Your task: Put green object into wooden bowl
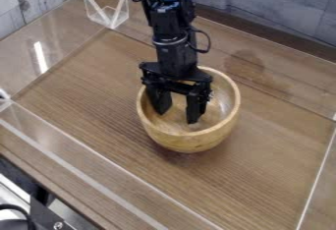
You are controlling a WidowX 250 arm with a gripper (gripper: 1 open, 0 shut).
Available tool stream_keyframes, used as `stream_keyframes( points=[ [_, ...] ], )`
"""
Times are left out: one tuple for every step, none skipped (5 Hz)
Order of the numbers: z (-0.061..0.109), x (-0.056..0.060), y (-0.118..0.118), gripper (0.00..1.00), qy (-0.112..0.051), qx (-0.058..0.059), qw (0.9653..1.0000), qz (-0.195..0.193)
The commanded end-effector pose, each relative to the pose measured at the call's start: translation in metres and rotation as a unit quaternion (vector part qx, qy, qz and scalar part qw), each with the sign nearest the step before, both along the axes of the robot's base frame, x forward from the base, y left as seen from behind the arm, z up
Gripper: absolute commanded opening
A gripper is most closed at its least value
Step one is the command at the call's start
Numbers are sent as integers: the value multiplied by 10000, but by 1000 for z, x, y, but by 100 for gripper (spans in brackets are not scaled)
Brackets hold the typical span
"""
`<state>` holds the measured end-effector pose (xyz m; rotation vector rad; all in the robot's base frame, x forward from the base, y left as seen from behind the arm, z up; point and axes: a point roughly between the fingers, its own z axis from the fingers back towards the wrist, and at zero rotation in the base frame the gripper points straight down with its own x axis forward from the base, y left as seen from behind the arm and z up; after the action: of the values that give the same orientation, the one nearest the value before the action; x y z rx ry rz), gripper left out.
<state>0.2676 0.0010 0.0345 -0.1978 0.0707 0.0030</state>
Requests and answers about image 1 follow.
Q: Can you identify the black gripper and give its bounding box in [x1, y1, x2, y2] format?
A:
[139, 62, 212, 124]

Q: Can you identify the wooden bowl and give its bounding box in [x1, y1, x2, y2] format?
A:
[136, 66, 241, 153]

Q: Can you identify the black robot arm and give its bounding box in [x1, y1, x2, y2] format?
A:
[132, 0, 212, 124]

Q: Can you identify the clear acrylic tray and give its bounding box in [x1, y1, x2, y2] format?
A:
[0, 0, 336, 230]

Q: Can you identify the clear acrylic corner bracket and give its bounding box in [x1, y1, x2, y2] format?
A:
[84, 0, 128, 29]

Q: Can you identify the black metal mount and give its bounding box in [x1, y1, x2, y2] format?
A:
[31, 198, 76, 230]

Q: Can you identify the black cable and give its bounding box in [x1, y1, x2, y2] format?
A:
[0, 203, 36, 230]

